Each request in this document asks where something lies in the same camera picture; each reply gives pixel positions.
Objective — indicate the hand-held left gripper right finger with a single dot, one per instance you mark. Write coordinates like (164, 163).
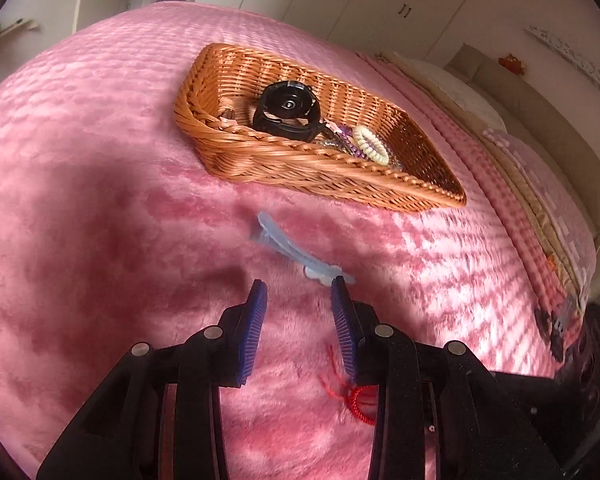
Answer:
(344, 330)

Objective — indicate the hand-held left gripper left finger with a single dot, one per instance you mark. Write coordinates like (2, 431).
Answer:
(252, 330)

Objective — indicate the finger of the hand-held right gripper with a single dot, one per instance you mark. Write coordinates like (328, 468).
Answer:
(552, 332)

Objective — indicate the light blue hair clip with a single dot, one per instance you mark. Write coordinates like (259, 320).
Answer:
(285, 245)

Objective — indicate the brown wicker basket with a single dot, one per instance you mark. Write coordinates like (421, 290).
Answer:
(330, 170)

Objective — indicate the black wrist watch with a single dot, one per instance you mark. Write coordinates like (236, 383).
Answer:
(285, 110)

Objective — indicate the purple hair accessory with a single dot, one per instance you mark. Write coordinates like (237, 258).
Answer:
(347, 142)

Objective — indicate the beige bed headboard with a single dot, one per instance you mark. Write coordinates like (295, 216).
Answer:
(555, 110)

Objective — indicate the cream floral pillow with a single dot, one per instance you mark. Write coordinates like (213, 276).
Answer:
(460, 95)

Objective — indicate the red plush toy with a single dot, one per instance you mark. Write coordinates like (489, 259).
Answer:
(512, 63)

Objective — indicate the white wardrobe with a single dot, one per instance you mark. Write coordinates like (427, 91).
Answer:
(370, 0)

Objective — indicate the white lace wall shelf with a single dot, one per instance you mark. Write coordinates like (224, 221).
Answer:
(580, 62)

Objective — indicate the small wooden wall shelf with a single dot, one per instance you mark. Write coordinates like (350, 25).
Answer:
(12, 27)

